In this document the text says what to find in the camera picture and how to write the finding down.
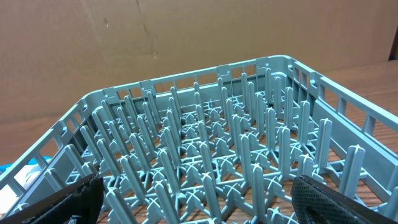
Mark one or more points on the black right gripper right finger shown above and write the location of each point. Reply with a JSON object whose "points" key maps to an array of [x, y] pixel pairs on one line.
{"points": [[314, 202]]}

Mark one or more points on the grey plastic dishwasher rack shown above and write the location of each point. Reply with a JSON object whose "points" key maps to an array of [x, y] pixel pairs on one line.
{"points": [[218, 140]]}

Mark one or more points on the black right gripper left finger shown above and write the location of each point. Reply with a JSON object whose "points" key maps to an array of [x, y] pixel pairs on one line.
{"points": [[80, 202]]}

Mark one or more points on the teal plastic tray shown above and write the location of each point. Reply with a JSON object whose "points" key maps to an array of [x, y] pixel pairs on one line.
{"points": [[31, 163]]}

